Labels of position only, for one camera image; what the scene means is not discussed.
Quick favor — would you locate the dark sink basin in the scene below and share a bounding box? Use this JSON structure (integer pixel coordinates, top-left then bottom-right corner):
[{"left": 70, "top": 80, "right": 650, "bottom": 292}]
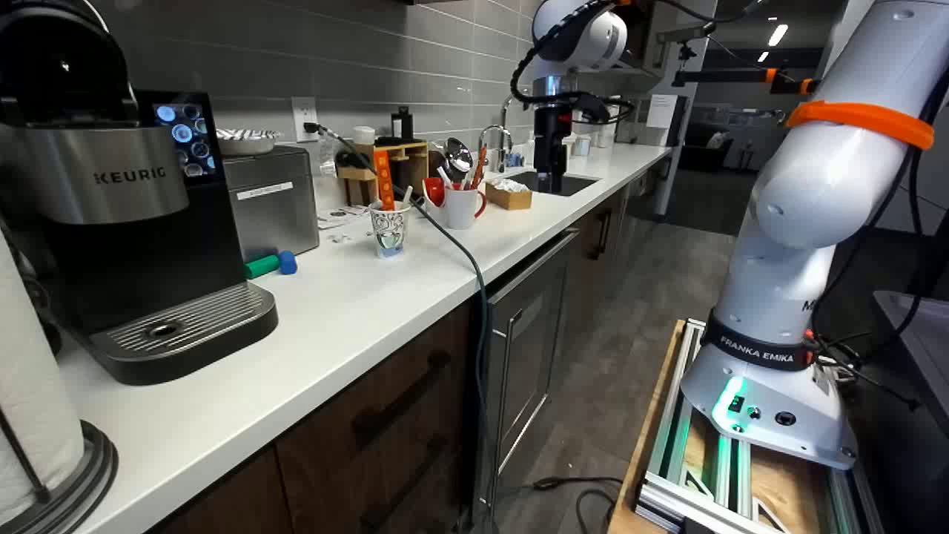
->
[{"left": 506, "top": 169, "right": 598, "bottom": 199}]

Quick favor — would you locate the aluminium robot stand frame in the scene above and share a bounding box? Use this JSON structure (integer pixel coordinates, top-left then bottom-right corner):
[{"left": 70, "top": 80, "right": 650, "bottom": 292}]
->
[{"left": 604, "top": 313, "right": 883, "bottom": 534}]

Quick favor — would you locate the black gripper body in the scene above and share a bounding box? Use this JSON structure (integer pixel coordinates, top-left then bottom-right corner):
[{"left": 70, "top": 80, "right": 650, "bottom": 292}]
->
[{"left": 530, "top": 103, "right": 579, "bottom": 163}]

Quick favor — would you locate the white patterned cup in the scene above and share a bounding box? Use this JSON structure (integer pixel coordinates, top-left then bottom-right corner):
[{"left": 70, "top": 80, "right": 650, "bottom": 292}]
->
[{"left": 368, "top": 200, "right": 409, "bottom": 261}]

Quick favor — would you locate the silver metal box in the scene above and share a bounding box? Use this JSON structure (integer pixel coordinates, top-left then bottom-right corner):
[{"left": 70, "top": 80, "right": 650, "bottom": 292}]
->
[{"left": 220, "top": 144, "right": 324, "bottom": 261}]

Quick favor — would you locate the red chopstick packet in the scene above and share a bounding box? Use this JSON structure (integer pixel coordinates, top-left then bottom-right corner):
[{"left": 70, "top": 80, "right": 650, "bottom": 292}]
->
[{"left": 371, "top": 144, "right": 398, "bottom": 212}]

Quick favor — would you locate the green blue marker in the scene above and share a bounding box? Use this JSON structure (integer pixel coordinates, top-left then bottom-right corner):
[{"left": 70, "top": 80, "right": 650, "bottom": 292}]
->
[{"left": 244, "top": 245, "right": 299, "bottom": 281}]

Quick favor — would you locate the wooden organizer rack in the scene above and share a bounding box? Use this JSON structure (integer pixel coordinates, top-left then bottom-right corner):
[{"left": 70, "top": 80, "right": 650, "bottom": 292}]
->
[{"left": 334, "top": 140, "right": 434, "bottom": 206}]

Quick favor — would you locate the dark green cable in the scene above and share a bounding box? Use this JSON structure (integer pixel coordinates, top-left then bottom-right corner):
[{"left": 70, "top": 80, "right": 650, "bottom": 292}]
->
[{"left": 306, "top": 119, "right": 499, "bottom": 521}]

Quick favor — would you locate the white wall outlet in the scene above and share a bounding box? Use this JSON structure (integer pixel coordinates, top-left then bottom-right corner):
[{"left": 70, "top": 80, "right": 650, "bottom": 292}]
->
[{"left": 291, "top": 94, "right": 320, "bottom": 141}]

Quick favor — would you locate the black bottle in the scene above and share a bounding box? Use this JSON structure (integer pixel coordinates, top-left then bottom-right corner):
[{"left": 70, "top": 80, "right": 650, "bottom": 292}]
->
[{"left": 389, "top": 103, "right": 416, "bottom": 144}]

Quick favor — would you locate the brown wooden cabinet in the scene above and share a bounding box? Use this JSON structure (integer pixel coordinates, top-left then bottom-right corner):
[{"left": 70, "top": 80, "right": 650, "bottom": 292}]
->
[{"left": 146, "top": 304, "right": 481, "bottom": 534}]

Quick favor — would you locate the white paper towel roll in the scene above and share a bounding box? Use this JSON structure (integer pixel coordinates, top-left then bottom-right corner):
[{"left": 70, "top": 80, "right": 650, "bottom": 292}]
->
[{"left": 0, "top": 232, "right": 119, "bottom": 534}]

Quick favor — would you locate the black silver Keurig coffee machine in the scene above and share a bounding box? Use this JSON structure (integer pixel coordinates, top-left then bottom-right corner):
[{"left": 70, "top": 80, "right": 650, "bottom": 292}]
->
[{"left": 0, "top": 0, "right": 281, "bottom": 384}]

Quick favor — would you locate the white mug red inside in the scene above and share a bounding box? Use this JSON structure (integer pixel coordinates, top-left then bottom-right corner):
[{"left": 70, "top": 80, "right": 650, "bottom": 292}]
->
[{"left": 434, "top": 184, "right": 493, "bottom": 232}]

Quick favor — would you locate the steel dishwasher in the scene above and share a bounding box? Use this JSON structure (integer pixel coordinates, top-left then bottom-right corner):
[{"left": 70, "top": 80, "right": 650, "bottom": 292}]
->
[{"left": 481, "top": 232, "right": 579, "bottom": 497}]

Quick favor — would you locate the small wooden box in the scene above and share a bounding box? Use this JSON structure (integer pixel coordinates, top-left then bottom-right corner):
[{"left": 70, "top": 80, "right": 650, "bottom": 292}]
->
[{"left": 487, "top": 177, "right": 536, "bottom": 212}]

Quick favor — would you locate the black floor cable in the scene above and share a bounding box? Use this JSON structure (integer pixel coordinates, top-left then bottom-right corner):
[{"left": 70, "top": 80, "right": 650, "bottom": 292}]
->
[{"left": 530, "top": 475, "right": 626, "bottom": 534}]

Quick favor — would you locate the orange strap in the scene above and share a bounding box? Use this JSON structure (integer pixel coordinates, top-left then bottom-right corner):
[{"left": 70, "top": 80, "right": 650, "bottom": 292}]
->
[{"left": 787, "top": 98, "right": 936, "bottom": 154}]

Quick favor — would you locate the metal faucet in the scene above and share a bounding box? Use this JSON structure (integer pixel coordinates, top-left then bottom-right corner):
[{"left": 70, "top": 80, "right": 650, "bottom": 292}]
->
[{"left": 478, "top": 98, "right": 520, "bottom": 174}]

